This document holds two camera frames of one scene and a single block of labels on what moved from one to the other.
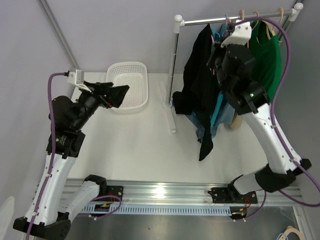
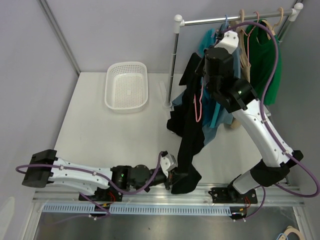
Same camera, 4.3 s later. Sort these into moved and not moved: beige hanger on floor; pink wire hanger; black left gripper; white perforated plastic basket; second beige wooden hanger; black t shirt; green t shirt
Moved: pink wire hanger; black left gripper; black t shirt
Not moved: white perforated plastic basket; green t shirt; beige hanger on floor; second beige wooden hanger
